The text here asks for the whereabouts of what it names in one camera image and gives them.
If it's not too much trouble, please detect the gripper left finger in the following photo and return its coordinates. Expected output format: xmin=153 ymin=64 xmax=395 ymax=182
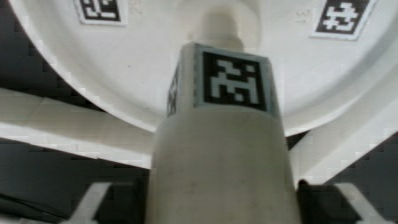
xmin=61 ymin=182 xmax=135 ymax=224

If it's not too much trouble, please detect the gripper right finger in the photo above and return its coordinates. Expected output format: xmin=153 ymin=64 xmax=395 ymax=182
xmin=297 ymin=180 xmax=395 ymax=224

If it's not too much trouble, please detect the white cylindrical table leg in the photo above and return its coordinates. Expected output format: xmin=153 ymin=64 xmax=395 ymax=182
xmin=146 ymin=43 xmax=300 ymax=224

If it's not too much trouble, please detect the white round table top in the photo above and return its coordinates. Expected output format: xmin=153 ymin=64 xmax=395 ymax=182
xmin=9 ymin=0 xmax=398 ymax=134

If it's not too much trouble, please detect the white front fence rail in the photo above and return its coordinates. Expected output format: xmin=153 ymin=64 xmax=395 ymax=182
xmin=0 ymin=88 xmax=153 ymax=169

